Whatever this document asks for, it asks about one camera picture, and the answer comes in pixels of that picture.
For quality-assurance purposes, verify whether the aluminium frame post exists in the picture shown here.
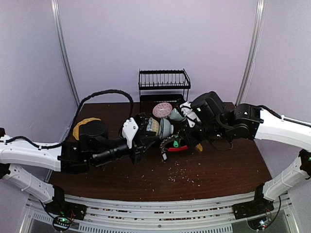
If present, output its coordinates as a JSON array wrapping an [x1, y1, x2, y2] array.
[[51, 0, 80, 106], [235, 0, 266, 106]]

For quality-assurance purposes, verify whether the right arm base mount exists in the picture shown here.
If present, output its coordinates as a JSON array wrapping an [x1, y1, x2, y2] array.
[[232, 200, 274, 231]]

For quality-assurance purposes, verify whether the pink patterned bowl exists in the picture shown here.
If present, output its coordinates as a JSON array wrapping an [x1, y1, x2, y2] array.
[[153, 102, 173, 118]]

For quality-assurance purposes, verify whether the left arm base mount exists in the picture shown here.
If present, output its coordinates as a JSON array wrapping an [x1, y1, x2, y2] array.
[[43, 201, 87, 232]]

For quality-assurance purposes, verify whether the grey blue ribbed bowl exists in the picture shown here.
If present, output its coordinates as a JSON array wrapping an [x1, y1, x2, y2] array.
[[159, 118, 174, 139]]

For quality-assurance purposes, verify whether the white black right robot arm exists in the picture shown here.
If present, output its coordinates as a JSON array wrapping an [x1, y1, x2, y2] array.
[[162, 91, 311, 215]]

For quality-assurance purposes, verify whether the yellow dotted plate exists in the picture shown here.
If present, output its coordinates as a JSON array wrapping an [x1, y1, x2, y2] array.
[[72, 117, 101, 141]]

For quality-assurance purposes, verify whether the green celadon bowl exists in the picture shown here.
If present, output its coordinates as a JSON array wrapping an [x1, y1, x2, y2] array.
[[169, 108, 186, 122]]

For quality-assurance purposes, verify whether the left aluminium frame post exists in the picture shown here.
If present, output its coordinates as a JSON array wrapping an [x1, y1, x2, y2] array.
[[51, 0, 80, 106]]

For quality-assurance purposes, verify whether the green tag key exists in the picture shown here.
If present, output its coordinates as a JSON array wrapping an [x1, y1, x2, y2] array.
[[173, 136, 180, 148]]

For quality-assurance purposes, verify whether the yellow tag key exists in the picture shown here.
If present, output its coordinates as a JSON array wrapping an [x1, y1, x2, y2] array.
[[196, 143, 203, 152]]

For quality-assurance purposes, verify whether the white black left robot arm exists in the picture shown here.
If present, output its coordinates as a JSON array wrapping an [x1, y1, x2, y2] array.
[[0, 115, 160, 216]]

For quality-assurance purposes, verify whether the blue yellow patterned bowl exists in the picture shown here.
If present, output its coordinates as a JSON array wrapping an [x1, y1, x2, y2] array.
[[146, 117, 160, 136]]

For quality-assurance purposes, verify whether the large grey red keyring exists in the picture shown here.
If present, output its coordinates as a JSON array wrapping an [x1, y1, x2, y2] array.
[[159, 138, 189, 162]]

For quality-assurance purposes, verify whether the right aluminium frame post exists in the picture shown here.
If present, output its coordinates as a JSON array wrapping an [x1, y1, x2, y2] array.
[[235, 0, 266, 106]]

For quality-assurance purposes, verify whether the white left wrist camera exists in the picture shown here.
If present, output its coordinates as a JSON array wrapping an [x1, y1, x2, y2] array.
[[122, 117, 138, 149]]

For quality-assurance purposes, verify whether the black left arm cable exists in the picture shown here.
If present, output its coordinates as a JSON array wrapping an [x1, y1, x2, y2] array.
[[0, 89, 135, 149]]

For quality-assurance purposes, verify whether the black wire dish rack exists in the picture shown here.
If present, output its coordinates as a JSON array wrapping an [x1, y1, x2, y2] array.
[[138, 70, 190, 130]]

